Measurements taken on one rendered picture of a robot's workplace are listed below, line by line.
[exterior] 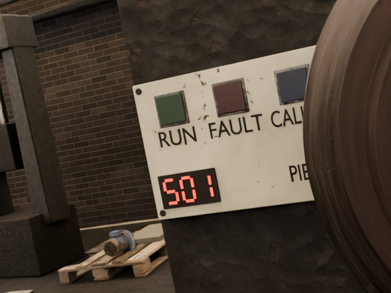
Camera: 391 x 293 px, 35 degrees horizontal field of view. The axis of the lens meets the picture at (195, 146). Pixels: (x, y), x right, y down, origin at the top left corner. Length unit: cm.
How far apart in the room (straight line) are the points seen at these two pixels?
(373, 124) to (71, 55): 742
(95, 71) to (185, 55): 695
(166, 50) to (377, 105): 34
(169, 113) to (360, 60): 30
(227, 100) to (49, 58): 737
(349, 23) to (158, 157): 33
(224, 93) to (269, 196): 14
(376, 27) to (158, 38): 33
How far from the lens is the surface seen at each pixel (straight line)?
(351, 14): 59
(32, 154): 584
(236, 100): 75
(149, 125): 80
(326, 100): 60
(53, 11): 770
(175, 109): 78
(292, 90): 73
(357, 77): 57
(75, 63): 788
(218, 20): 78
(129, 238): 531
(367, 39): 57
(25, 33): 603
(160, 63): 81
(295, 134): 74
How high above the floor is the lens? 119
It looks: 3 degrees down
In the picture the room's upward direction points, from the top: 11 degrees counter-clockwise
